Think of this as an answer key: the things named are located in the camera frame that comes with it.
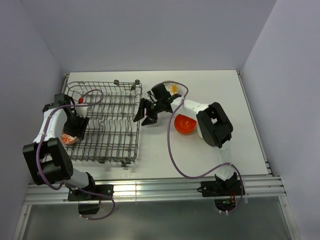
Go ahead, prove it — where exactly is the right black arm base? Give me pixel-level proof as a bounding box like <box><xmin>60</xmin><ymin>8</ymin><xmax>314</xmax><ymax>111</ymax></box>
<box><xmin>197</xmin><ymin>178</ymin><xmax>246</xmax><ymax>212</ymax></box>

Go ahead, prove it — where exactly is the grey wire dish rack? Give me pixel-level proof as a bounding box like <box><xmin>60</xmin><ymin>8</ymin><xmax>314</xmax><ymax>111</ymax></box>
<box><xmin>65</xmin><ymin>79</ymin><xmax>143</xmax><ymax>167</ymax></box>

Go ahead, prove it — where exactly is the aluminium mounting rail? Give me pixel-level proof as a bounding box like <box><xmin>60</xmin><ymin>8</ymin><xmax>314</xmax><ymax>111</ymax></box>
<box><xmin>23</xmin><ymin>176</ymin><xmax>286</xmax><ymax>205</ymax></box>

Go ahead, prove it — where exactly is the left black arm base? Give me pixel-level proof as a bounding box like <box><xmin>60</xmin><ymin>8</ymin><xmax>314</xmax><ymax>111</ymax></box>
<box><xmin>67</xmin><ymin>184</ymin><xmax>114</xmax><ymax>216</ymax></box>

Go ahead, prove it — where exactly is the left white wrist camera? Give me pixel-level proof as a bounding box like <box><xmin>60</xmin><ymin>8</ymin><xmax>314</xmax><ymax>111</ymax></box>
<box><xmin>74</xmin><ymin>97</ymin><xmax>92</xmax><ymax>117</ymax></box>

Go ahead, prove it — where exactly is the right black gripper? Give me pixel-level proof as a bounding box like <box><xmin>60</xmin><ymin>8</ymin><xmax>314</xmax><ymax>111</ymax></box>
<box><xmin>133</xmin><ymin>97</ymin><xmax>164</xmax><ymax>127</ymax></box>

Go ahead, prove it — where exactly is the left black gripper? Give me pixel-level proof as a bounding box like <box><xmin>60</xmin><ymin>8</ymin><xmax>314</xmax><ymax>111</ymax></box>
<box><xmin>63</xmin><ymin>112</ymin><xmax>90</xmax><ymax>140</ymax></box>

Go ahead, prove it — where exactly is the white square bowl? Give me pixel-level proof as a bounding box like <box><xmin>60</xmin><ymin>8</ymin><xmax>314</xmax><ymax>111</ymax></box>
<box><xmin>196</xmin><ymin>124</ymin><xmax>203</xmax><ymax>138</ymax></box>

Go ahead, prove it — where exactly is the white bowl yellow flower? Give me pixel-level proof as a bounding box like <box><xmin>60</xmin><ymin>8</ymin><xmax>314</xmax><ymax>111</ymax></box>
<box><xmin>163</xmin><ymin>80</ymin><xmax>180</xmax><ymax>96</ymax></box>

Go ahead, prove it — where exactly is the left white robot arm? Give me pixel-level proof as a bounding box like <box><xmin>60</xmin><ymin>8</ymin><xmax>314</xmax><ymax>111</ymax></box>
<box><xmin>22</xmin><ymin>93</ymin><xmax>98</xmax><ymax>200</ymax></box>

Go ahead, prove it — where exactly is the orange floral pattern bowl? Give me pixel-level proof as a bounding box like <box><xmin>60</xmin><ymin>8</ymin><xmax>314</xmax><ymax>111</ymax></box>
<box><xmin>60</xmin><ymin>132</ymin><xmax>79</xmax><ymax>146</ymax></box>

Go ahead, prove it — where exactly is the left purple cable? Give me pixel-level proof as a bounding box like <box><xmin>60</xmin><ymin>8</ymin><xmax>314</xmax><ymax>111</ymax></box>
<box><xmin>36</xmin><ymin>89</ymin><xmax>116</xmax><ymax>221</ymax></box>

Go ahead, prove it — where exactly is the plain orange bowl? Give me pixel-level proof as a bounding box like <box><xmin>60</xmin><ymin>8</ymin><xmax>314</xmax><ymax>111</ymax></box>
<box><xmin>174</xmin><ymin>114</ymin><xmax>197</xmax><ymax>135</ymax></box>

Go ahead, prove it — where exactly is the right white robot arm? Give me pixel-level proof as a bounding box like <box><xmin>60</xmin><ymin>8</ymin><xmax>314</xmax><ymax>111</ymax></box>
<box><xmin>133</xmin><ymin>81</ymin><xmax>238</xmax><ymax>195</ymax></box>

